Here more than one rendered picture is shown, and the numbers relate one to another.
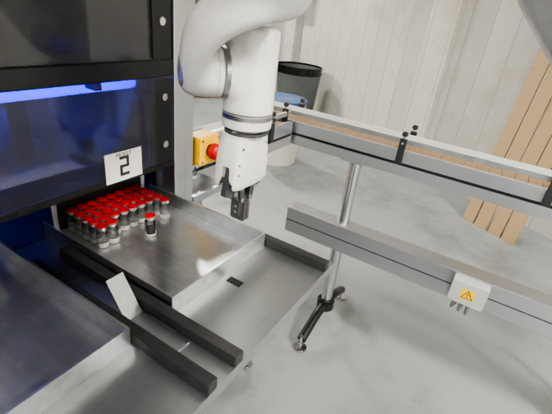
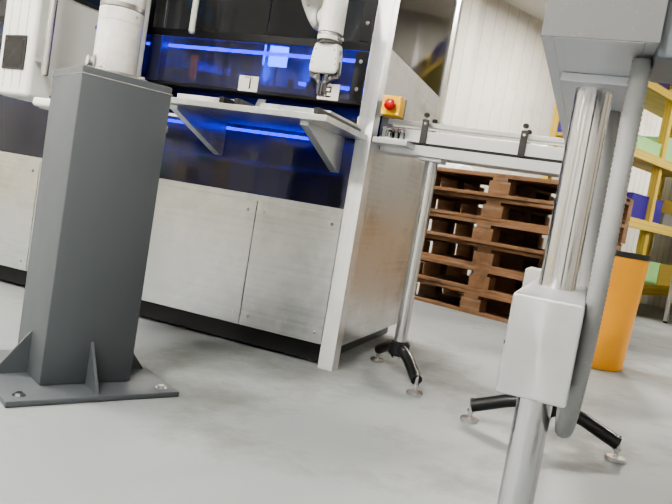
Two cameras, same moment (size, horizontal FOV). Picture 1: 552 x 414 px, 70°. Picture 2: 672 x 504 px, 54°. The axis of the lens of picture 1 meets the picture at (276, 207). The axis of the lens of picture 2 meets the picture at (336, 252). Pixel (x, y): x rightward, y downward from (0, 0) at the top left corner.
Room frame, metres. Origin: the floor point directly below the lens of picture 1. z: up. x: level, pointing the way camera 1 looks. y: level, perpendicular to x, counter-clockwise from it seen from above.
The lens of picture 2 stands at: (0.46, -2.18, 0.62)
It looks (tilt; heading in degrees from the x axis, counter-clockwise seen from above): 4 degrees down; 81
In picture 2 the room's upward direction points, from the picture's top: 10 degrees clockwise
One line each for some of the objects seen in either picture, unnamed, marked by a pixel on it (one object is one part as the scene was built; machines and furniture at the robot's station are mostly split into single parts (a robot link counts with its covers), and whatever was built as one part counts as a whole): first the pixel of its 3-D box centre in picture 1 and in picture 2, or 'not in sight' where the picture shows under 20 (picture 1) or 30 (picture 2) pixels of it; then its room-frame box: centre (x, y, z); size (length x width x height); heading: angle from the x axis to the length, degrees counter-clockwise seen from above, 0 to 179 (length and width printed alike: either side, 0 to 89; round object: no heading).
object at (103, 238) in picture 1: (102, 235); not in sight; (0.62, 0.32, 0.90); 0.02 x 0.02 x 0.05
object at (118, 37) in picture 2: not in sight; (117, 45); (0.05, -0.21, 0.95); 0.19 x 0.19 x 0.18
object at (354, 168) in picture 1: (338, 241); not in sight; (1.47, -0.29, 0.46); 0.09 x 0.09 x 0.77; 61
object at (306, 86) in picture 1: (296, 94); not in sight; (5.15, -0.08, 0.36); 0.58 x 0.56 x 0.71; 31
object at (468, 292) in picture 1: (468, 292); (535, 287); (1.15, -0.72, 0.50); 0.12 x 0.05 x 0.09; 61
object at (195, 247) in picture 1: (158, 235); (313, 120); (0.66, 0.23, 0.90); 0.34 x 0.26 x 0.04; 61
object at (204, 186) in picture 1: (190, 185); (394, 143); (0.97, 0.24, 0.87); 0.14 x 0.13 x 0.02; 61
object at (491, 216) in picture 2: not in sight; (511, 247); (2.52, 2.66, 0.51); 1.43 x 0.98 x 1.02; 133
